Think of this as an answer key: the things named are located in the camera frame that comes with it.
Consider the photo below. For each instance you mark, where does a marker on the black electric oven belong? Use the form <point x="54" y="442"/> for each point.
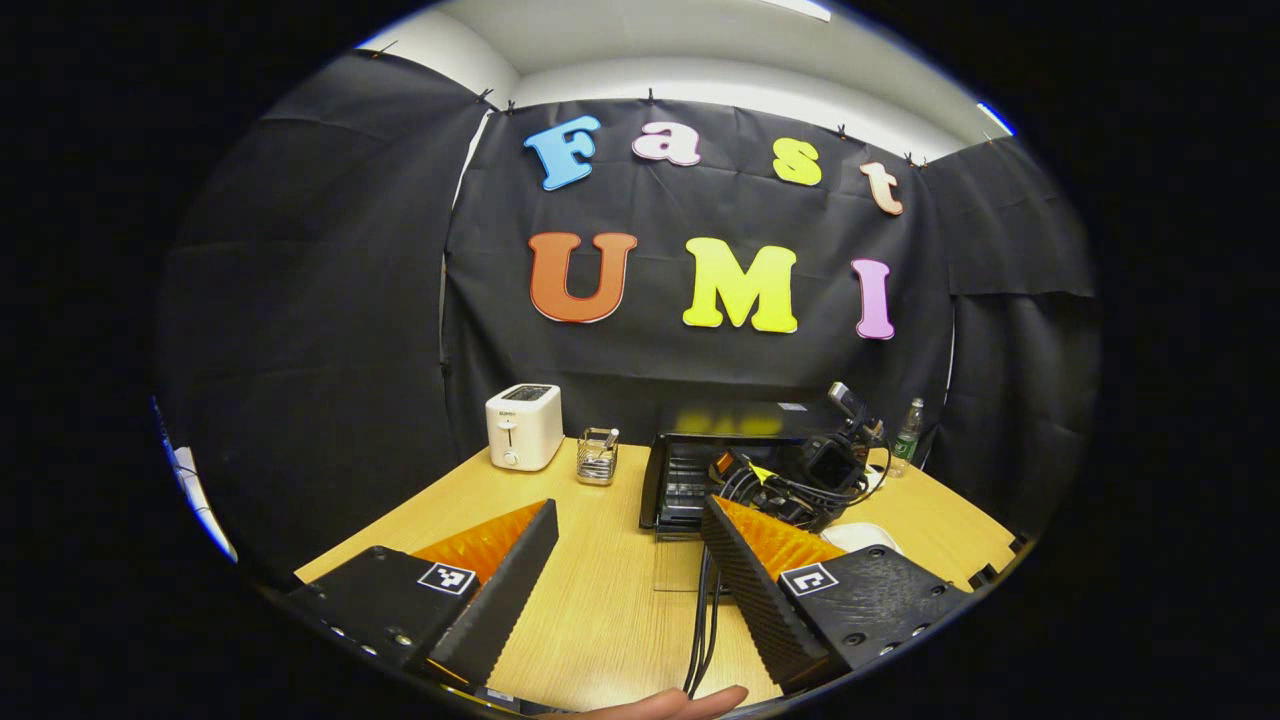
<point x="700" y="420"/>

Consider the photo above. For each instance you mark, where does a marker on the clear plastic water bottle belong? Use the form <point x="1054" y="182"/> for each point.
<point x="906" y="445"/>

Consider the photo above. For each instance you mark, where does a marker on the white rectangular plate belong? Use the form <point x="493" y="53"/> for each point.
<point x="860" y="535"/>

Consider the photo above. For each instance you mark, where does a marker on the ceiling light panel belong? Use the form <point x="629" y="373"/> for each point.
<point x="800" y="8"/>

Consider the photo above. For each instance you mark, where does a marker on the white toaster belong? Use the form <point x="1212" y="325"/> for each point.
<point x="522" y="430"/>

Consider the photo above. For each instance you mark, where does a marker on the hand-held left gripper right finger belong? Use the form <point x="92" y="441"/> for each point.
<point x="755" y="590"/>

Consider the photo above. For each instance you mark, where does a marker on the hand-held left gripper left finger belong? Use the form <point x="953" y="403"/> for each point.
<point x="505" y="590"/>

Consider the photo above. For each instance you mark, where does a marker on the black backdrop cloth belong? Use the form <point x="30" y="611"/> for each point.
<point x="320" y="350"/>

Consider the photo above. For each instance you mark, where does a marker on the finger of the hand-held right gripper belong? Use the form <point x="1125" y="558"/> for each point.
<point x="722" y="463"/>

